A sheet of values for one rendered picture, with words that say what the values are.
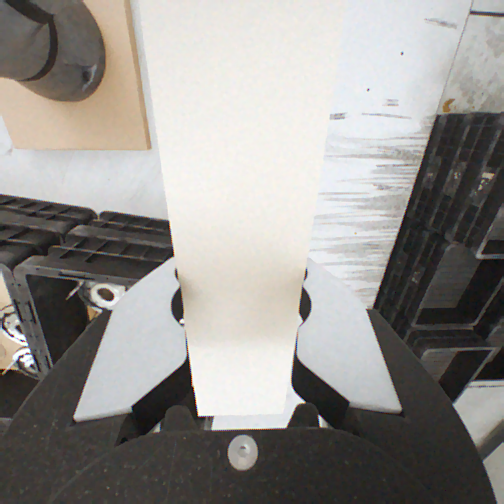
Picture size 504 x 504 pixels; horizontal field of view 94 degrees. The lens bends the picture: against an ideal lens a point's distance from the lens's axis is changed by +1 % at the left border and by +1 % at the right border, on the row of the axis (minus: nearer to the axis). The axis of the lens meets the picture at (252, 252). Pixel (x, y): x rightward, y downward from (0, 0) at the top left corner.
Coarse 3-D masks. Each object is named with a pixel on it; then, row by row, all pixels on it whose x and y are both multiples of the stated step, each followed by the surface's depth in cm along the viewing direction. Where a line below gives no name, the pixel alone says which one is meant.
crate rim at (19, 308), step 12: (0, 252) 32; (12, 252) 32; (0, 264) 30; (12, 264) 31; (12, 276) 31; (12, 288) 32; (12, 300) 33; (24, 312) 34; (24, 324) 35; (24, 336) 36; (36, 348) 38; (36, 360) 39; (0, 420) 47
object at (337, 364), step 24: (312, 264) 12; (312, 288) 10; (336, 288) 10; (312, 312) 9; (336, 312) 9; (360, 312) 9; (312, 336) 8; (336, 336) 8; (360, 336) 8; (312, 360) 7; (336, 360) 7; (360, 360) 7; (312, 384) 7; (336, 384) 6; (360, 384) 6; (384, 384) 6; (336, 408) 6; (360, 408) 6; (384, 408) 6
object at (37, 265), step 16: (32, 256) 32; (16, 272) 31; (32, 272) 31; (48, 272) 31; (64, 272) 31; (80, 272) 31; (96, 272) 32; (112, 272) 32; (128, 272) 33; (144, 272) 34; (32, 288) 33; (32, 304) 34; (32, 320) 35; (48, 352) 38; (48, 368) 40; (208, 416) 49
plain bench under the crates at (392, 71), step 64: (384, 0) 37; (448, 0) 37; (384, 64) 40; (448, 64) 41; (0, 128) 43; (384, 128) 45; (0, 192) 48; (64, 192) 49; (128, 192) 49; (320, 192) 51; (384, 192) 51; (320, 256) 58; (384, 256) 59
